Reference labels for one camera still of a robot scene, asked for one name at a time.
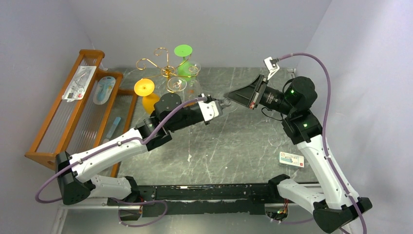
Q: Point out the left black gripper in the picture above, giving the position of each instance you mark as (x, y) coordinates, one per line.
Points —
(222, 105)

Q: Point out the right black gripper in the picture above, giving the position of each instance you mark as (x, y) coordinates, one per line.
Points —
(258, 95)

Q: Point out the clear wine glass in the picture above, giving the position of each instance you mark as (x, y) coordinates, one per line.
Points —
(193, 88)

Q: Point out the clear champagne flute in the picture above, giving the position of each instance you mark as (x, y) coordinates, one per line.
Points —
(177, 85)

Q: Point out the green plastic wine glass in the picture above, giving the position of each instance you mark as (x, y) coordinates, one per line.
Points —
(184, 51)

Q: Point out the orange plastic wine glass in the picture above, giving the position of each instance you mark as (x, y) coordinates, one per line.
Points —
(145, 89)

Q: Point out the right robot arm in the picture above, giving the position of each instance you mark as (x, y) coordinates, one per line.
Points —
(338, 204)

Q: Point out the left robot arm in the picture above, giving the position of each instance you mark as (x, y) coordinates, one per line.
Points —
(78, 174)

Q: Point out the wooden dish drying rack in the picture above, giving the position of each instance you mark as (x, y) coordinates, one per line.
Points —
(80, 125)

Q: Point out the small white card box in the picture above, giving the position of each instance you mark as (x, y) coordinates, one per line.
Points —
(291, 159)

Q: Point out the blue pink toothbrush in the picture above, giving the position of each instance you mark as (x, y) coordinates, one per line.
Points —
(113, 128)

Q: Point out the blue packaged tool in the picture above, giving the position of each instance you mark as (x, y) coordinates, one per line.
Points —
(103, 90)

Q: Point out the white packaged item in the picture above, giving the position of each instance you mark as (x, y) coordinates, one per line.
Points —
(79, 83)

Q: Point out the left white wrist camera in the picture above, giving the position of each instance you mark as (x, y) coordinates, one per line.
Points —
(205, 109)

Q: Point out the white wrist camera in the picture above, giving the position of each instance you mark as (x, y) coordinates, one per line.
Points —
(272, 66)
(205, 109)

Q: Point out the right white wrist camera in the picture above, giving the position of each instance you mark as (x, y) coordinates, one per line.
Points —
(272, 66)

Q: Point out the gold wire wine glass rack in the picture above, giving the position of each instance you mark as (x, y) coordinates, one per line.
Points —
(168, 71)

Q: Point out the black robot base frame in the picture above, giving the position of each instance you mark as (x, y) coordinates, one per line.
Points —
(154, 200)

